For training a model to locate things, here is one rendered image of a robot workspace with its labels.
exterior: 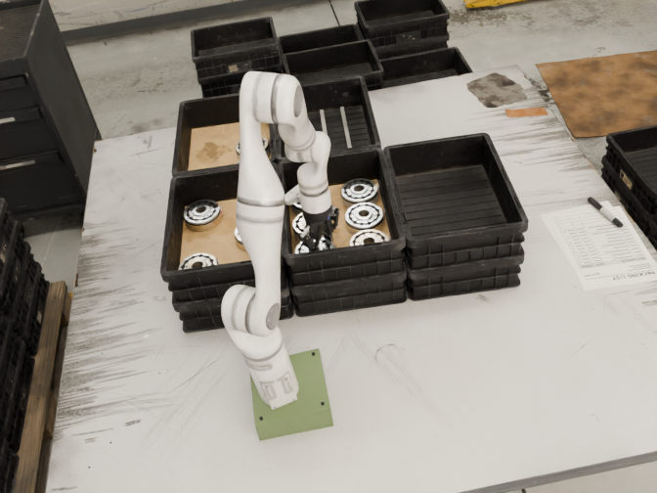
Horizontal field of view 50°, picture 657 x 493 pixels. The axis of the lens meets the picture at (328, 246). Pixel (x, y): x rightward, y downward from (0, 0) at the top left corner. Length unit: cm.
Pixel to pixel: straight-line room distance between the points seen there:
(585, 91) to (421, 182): 212
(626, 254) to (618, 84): 216
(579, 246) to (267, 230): 101
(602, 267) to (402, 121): 90
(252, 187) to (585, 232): 109
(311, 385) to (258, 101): 68
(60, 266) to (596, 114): 269
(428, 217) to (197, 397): 76
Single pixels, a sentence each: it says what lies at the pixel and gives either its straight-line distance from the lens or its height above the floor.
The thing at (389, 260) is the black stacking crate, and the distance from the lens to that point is 174.
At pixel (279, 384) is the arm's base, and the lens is 157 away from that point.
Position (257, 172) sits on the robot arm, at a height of 132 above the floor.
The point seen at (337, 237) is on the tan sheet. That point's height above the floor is 83.
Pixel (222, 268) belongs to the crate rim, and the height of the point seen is 93.
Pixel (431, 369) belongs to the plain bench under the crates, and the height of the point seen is 70.
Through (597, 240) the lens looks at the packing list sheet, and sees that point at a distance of 209.
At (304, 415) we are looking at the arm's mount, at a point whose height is 77.
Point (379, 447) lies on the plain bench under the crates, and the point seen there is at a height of 70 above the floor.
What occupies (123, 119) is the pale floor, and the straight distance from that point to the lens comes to 423.
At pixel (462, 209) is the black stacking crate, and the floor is 83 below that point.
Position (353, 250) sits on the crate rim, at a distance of 170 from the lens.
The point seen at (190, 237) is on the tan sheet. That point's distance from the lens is 198.
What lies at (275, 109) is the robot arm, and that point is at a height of 142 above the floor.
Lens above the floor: 210
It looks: 43 degrees down
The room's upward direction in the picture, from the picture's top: 8 degrees counter-clockwise
